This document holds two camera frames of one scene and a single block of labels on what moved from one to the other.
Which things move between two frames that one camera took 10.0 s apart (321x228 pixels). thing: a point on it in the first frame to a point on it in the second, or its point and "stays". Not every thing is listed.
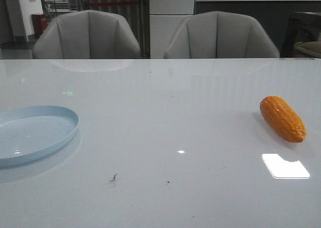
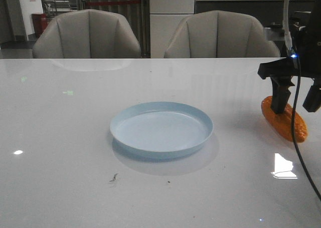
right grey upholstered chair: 219,34 stays
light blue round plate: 28,132 to 160,130
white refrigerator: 168,7 stays
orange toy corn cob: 283,119 stays
